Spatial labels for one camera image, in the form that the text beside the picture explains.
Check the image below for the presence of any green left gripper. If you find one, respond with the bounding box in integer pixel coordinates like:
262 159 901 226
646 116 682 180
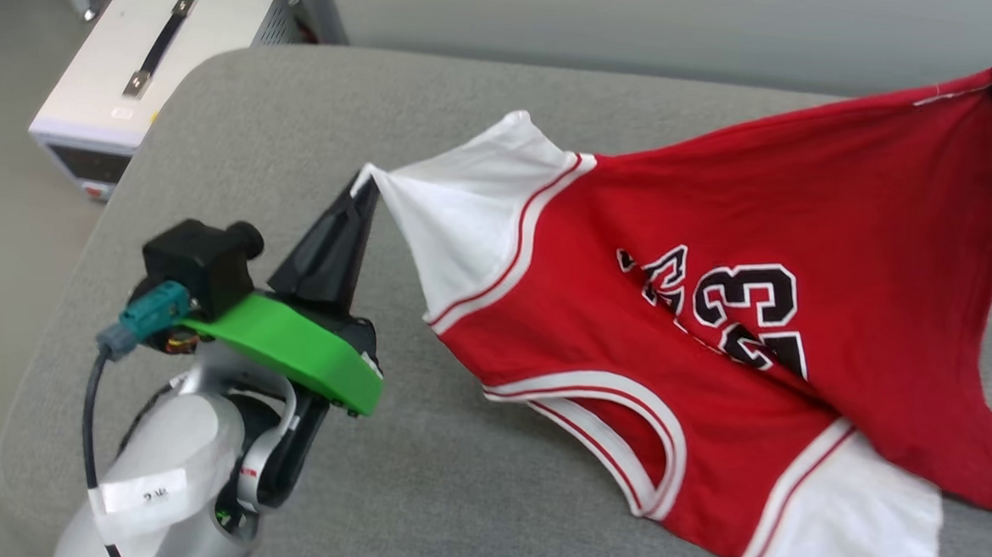
173 176 392 427

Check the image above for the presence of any red white basketball jersey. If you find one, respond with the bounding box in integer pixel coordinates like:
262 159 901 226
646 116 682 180
351 66 992 557

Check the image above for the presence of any grey fabric sofa cushion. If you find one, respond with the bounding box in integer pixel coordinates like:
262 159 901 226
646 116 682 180
0 8 992 557

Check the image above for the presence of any white power supply box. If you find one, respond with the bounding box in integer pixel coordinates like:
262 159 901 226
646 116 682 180
21 0 314 204

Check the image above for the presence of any grey metal frame leg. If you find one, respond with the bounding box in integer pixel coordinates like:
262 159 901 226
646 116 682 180
299 0 350 47

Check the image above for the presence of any black cable with teal plug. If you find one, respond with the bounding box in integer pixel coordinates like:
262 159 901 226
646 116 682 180
75 279 206 557

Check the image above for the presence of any white paper cable label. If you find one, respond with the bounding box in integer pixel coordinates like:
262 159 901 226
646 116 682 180
88 467 192 538

